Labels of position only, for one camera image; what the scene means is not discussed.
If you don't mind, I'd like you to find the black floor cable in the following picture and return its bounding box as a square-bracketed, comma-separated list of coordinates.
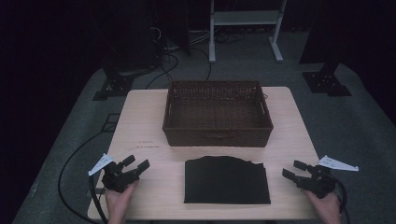
[57, 132, 108, 224]

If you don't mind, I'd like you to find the black stand base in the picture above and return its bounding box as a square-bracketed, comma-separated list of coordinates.
[92, 59, 135, 102]
[302, 61, 353, 97]

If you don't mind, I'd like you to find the white metal stand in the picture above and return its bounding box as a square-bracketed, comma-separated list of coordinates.
[208, 0, 288, 64]

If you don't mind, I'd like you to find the black cloth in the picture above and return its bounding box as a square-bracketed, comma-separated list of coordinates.
[183, 155, 272, 205]

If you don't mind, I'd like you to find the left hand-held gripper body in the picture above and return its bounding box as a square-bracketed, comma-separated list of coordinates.
[88, 153, 140, 193]

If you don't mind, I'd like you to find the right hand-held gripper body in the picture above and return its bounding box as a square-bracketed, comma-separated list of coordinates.
[296, 155, 360, 200]

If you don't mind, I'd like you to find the person's right hand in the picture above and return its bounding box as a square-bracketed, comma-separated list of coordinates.
[303, 189, 343, 224]

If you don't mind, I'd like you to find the person's left hand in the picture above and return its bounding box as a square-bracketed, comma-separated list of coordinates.
[105, 180, 140, 224]

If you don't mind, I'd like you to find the brown wicker basket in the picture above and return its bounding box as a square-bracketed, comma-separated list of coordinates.
[162, 80, 275, 148]

